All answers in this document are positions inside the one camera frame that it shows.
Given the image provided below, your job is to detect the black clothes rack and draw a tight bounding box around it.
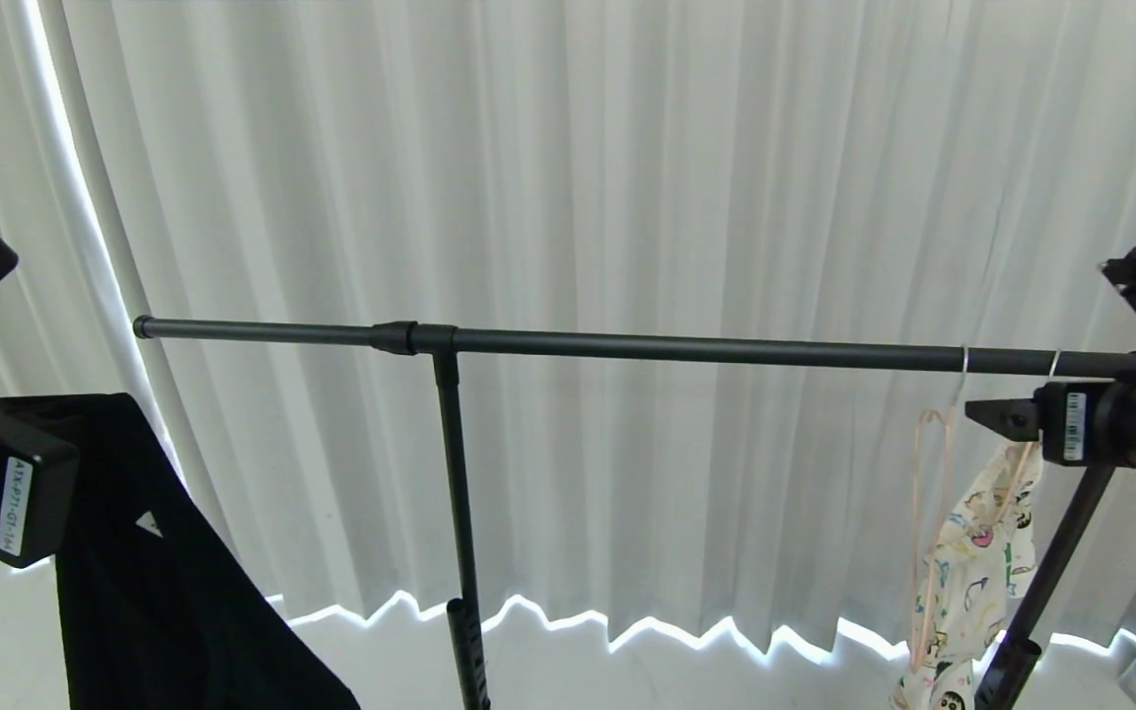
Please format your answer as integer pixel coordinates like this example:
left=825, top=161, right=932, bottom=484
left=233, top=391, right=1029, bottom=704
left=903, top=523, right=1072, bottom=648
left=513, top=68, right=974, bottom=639
left=132, top=314, right=1136, bottom=710

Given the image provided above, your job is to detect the pink clothes hanger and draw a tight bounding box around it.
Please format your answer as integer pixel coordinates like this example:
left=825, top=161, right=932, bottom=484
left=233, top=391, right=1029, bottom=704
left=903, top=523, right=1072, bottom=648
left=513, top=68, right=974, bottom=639
left=908, top=345, right=971, bottom=676
left=977, top=350, right=1062, bottom=538

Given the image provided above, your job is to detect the white curtain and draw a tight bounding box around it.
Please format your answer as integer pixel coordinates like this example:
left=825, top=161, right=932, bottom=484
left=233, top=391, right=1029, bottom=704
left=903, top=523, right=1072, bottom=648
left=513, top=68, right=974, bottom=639
left=0, top=0, right=1136, bottom=657

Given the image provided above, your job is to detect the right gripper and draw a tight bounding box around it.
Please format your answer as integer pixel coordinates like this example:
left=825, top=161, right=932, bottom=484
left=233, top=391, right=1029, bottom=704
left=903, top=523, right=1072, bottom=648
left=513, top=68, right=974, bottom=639
left=964, top=380, right=1136, bottom=470

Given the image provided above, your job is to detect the cream printed garment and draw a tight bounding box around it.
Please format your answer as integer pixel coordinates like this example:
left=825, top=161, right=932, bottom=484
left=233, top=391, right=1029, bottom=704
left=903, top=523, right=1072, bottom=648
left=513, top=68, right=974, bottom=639
left=887, top=441, right=1044, bottom=710

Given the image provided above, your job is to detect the black garment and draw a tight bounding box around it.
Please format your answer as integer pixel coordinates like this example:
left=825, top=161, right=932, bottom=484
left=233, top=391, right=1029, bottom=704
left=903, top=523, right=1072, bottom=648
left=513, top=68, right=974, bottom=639
left=0, top=391, right=362, bottom=710

